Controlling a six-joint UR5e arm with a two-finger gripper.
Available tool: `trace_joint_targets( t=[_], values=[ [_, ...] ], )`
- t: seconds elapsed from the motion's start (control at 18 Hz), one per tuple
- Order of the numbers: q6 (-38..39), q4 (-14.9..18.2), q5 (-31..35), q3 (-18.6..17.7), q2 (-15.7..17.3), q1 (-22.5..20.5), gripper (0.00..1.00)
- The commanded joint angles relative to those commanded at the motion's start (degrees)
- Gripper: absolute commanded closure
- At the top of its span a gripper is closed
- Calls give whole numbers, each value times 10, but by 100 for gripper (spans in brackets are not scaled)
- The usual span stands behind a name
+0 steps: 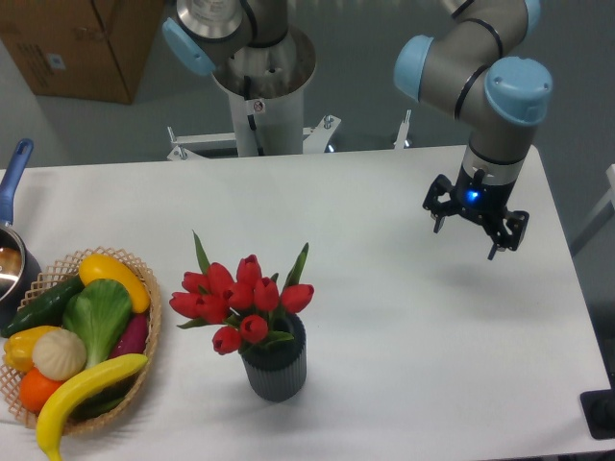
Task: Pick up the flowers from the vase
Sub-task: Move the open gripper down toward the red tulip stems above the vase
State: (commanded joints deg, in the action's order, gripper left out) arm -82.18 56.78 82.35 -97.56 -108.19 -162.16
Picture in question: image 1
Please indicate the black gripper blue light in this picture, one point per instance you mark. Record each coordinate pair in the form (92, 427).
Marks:
(476, 199)

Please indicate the red tulip bouquet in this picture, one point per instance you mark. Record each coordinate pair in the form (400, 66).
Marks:
(252, 312)

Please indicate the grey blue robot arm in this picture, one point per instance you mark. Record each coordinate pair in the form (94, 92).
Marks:
(471, 73)

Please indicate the dark grey ribbed vase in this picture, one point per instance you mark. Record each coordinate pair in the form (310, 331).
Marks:
(278, 372)

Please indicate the black device at table edge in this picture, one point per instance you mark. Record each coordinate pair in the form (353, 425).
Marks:
(598, 410)

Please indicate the purple sweet potato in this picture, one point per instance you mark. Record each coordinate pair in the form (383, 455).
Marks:
(133, 339)

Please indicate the green lettuce leaf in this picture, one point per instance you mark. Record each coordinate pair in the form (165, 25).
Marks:
(98, 315)

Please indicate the brown cardboard box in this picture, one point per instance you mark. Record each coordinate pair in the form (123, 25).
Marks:
(92, 50)

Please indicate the dark green cucumber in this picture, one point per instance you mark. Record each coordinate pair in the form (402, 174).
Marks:
(46, 309)

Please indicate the white garlic bulb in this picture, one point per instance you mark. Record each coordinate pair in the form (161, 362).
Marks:
(59, 354)

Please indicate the orange fruit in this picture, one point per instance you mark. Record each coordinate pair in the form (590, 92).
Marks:
(35, 389)

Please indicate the yellow banana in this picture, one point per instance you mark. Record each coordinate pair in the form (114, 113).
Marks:
(55, 412)

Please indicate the yellow bell pepper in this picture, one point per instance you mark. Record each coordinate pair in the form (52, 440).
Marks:
(18, 350)

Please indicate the woven wicker basket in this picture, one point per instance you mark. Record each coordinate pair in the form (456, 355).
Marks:
(67, 268)

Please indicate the white frame at right edge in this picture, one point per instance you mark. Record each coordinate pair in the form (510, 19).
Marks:
(597, 218)

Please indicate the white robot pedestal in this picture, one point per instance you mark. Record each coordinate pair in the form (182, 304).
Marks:
(264, 73)

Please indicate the blue handled saucepan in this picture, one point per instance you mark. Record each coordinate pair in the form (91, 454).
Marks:
(19, 268)

